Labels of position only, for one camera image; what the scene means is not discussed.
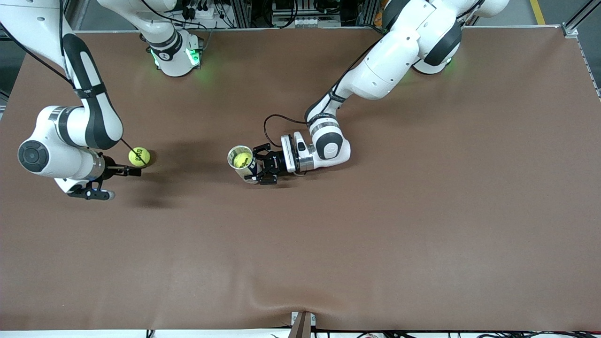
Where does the clear tennis ball can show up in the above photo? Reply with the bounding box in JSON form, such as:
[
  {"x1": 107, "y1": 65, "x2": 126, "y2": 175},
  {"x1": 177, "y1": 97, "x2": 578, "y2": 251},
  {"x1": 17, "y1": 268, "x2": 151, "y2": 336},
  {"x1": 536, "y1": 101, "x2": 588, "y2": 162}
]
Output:
[{"x1": 227, "y1": 145, "x2": 264, "y2": 184}]

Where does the Roland Garros print tennis ball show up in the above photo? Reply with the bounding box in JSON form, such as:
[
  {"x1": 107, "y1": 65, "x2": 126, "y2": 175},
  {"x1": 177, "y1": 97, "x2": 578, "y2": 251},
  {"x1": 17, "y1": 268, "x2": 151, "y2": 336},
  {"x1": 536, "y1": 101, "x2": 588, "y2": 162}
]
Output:
[{"x1": 128, "y1": 147, "x2": 151, "y2": 168}]

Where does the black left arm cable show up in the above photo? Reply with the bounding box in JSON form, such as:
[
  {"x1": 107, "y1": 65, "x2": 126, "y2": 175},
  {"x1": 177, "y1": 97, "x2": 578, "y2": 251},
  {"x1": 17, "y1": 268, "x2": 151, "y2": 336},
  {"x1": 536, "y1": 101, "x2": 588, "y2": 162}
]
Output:
[{"x1": 264, "y1": 114, "x2": 310, "y2": 150}]

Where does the brown table cover sheet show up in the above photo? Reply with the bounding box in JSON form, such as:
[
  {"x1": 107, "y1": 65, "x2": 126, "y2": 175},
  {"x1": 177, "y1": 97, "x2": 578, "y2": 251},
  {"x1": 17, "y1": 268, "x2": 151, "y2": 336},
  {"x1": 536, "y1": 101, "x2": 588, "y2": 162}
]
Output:
[{"x1": 0, "y1": 26, "x2": 601, "y2": 332}]

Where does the white power strip with plugs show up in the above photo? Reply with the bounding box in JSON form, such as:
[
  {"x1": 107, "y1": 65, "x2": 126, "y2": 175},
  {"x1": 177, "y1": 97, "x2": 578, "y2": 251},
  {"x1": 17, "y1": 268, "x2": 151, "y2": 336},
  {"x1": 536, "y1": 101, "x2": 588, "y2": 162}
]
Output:
[{"x1": 181, "y1": 0, "x2": 221, "y2": 22}]

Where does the aluminium frame profile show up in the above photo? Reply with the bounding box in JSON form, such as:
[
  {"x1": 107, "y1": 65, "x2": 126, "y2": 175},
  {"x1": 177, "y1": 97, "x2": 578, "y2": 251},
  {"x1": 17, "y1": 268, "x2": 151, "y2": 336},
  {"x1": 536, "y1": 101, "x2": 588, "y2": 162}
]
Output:
[{"x1": 566, "y1": 0, "x2": 601, "y2": 31}]

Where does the aluminium frame post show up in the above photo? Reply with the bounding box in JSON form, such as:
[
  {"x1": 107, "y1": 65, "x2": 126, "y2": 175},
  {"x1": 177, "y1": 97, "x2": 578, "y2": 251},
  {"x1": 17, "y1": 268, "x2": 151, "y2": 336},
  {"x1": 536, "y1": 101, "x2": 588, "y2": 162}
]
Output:
[{"x1": 229, "y1": 0, "x2": 252, "y2": 29}]

